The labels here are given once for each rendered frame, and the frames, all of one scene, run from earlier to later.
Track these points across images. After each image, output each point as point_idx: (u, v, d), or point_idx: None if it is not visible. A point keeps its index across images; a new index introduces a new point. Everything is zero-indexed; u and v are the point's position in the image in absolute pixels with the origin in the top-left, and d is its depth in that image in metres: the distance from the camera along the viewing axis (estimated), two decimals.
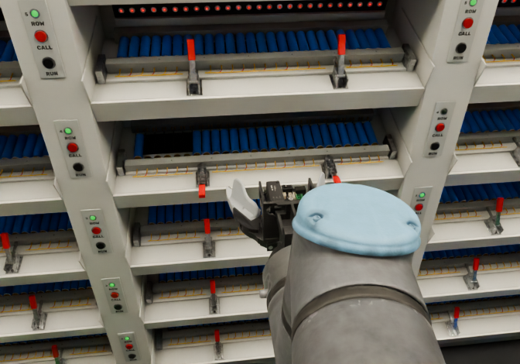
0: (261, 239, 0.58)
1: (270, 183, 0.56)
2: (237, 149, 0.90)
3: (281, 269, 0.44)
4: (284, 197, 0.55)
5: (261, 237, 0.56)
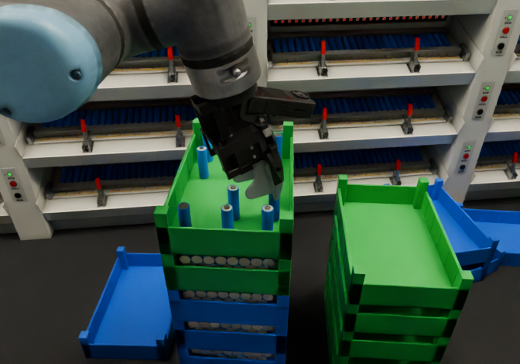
0: (273, 139, 0.58)
1: (225, 171, 0.59)
2: None
3: (203, 78, 0.49)
4: None
5: (265, 138, 0.57)
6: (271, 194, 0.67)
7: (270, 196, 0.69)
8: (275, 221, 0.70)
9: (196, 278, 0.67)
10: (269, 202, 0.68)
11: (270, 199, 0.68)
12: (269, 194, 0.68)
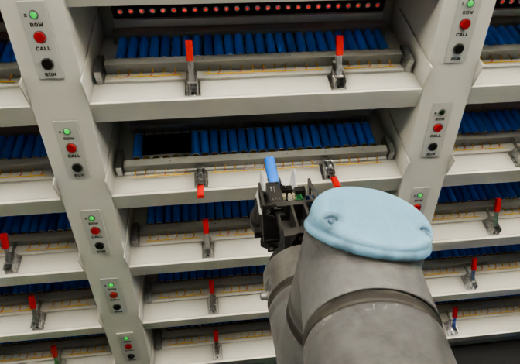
0: (261, 240, 0.58)
1: (269, 184, 0.56)
2: (235, 149, 0.90)
3: (281, 272, 0.44)
4: (283, 197, 0.55)
5: (262, 238, 0.56)
6: (271, 181, 0.67)
7: (278, 176, 0.69)
8: (264, 159, 0.71)
9: None
10: (272, 171, 0.68)
11: (271, 175, 0.68)
12: (274, 179, 0.67)
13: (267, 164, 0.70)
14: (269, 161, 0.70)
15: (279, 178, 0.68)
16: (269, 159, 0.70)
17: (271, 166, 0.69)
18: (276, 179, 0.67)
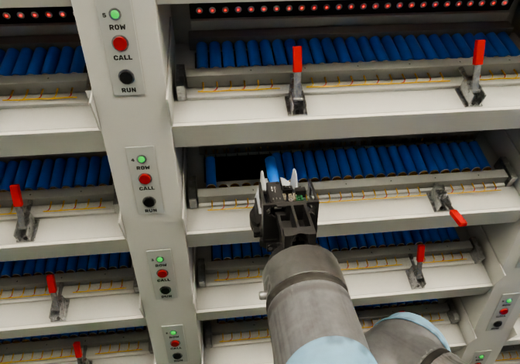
0: (261, 240, 0.58)
1: (270, 184, 0.56)
2: (327, 176, 0.76)
3: (281, 272, 0.44)
4: (284, 197, 0.55)
5: (261, 238, 0.56)
6: (271, 181, 0.67)
7: (278, 176, 0.69)
8: (265, 159, 0.71)
9: None
10: (272, 171, 0.68)
11: (271, 175, 0.68)
12: (274, 179, 0.67)
13: (268, 164, 0.70)
14: (269, 161, 0.70)
15: (280, 178, 0.68)
16: (270, 159, 0.70)
17: (271, 166, 0.69)
18: (276, 179, 0.67)
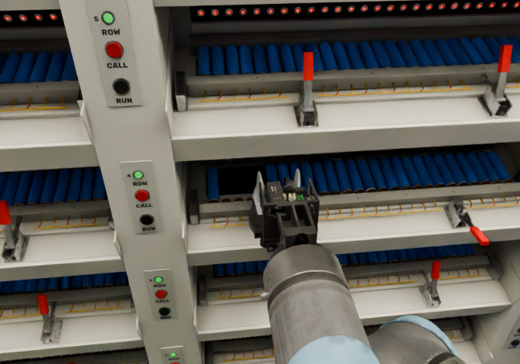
0: (261, 240, 0.58)
1: (270, 184, 0.56)
2: (337, 189, 0.71)
3: (282, 272, 0.44)
4: (284, 197, 0.55)
5: (261, 238, 0.56)
6: None
7: None
8: (265, 167, 0.74)
9: None
10: (273, 180, 0.71)
11: None
12: None
13: (268, 173, 0.73)
14: (270, 169, 0.73)
15: (284, 178, 0.68)
16: (271, 168, 0.73)
17: (272, 176, 0.72)
18: None
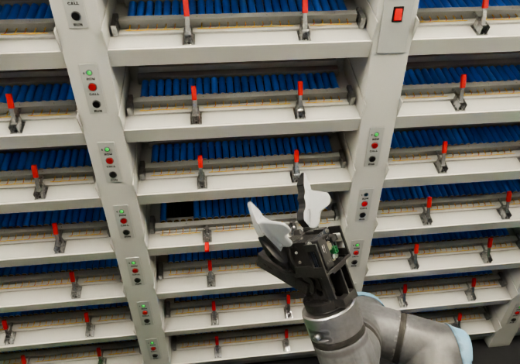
0: (282, 262, 0.66)
1: (320, 243, 0.62)
2: (230, 214, 1.33)
3: (342, 333, 0.64)
4: (324, 248, 0.64)
5: (289, 268, 0.66)
6: (194, 216, 1.32)
7: (199, 212, 1.33)
8: (193, 202, 1.36)
9: None
10: (196, 210, 1.33)
11: (195, 212, 1.33)
12: (196, 214, 1.32)
13: (194, 206, 1.34)
14: (195, 204, 1.35)
15: (303, 174, 0.71)
16: (195, 203, 1.35)
17: (196, 207, 1.34)
18: (197, 214, 1.32)
